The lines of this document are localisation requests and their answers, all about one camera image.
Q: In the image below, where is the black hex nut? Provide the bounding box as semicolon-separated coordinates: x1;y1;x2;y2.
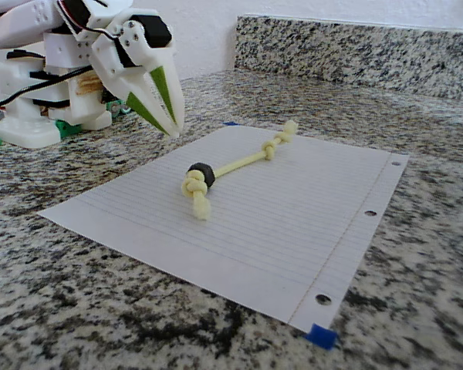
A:
186;162;218;191

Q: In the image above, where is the yellow knotted rope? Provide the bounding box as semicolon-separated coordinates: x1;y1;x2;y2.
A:
180;119;299;222

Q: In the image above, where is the green battery pack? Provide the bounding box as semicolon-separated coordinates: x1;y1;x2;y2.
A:
102;90;133;117

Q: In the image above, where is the amber tape strip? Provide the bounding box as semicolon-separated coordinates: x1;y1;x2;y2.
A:
74;74;102;96

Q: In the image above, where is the lined paper sheet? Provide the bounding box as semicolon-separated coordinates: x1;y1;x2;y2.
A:
37;125;411;335

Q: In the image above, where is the green base plate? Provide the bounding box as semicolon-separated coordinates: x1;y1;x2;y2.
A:
0;118;83;152

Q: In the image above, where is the black servo cable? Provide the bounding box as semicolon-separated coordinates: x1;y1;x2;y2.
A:
0;64;96;108

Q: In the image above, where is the red white servo wire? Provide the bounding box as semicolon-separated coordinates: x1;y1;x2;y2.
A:
56;0;121;40

